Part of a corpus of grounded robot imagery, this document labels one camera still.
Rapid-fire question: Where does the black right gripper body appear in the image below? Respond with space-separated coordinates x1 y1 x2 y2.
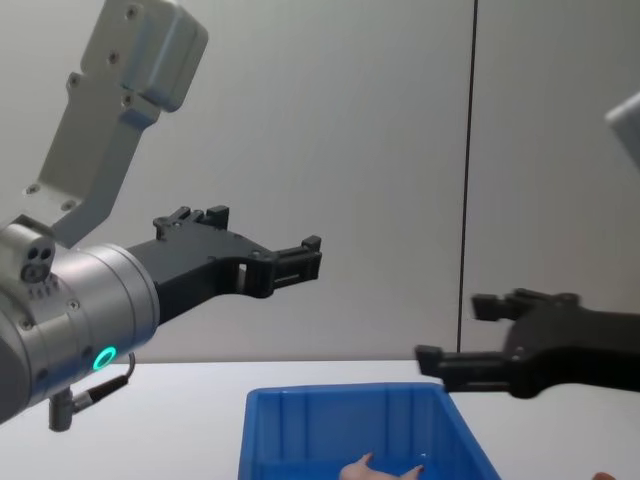
503 298 640 400

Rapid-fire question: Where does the thin dark wrist cable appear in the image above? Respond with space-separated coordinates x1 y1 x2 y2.
47 352 137 432

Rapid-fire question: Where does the blue plastic bin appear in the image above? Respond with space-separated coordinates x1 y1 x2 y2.
236 381 502 480

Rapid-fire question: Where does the pale pink soft item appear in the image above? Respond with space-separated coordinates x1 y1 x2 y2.
338 451 427 480

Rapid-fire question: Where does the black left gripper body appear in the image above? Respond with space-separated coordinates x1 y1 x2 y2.
124 222 275 327

